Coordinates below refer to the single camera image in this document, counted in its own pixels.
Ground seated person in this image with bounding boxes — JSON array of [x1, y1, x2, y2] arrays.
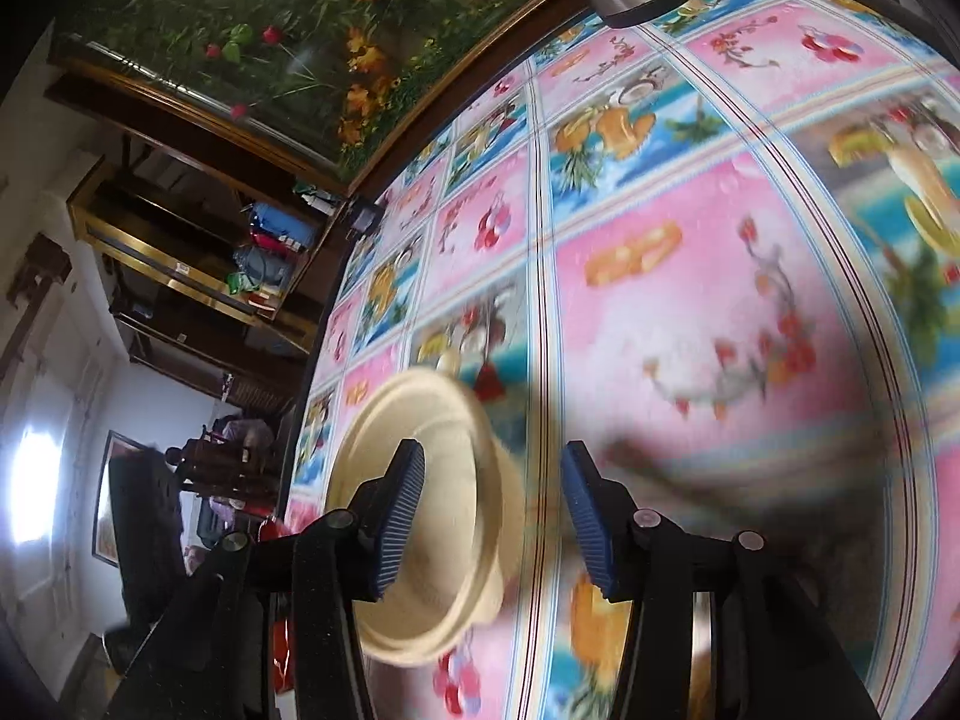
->
[[213, 415, 275, 465]]

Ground framed wall picture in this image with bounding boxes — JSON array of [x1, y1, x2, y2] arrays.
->
[[91, 431, 143, 567]]

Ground grey thermos flask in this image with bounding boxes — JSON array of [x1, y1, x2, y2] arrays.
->
[[233, 245, 291, 289]]

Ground large red scalloped plate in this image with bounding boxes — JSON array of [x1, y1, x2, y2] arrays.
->
[[270, 619, 295, 694]]

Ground blue thermos flask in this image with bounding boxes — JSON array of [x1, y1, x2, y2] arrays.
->
[[252, 202, 316, 247]]

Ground artificial flower display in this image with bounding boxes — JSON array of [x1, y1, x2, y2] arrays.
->
[[55, 0, 535, 179]]

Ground large beige plastic bowl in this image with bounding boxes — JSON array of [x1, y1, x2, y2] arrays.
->
[[327, 367, 526, 668]]

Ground small black jar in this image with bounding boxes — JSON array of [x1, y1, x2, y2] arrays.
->
[[345, 199, 386, 238]]

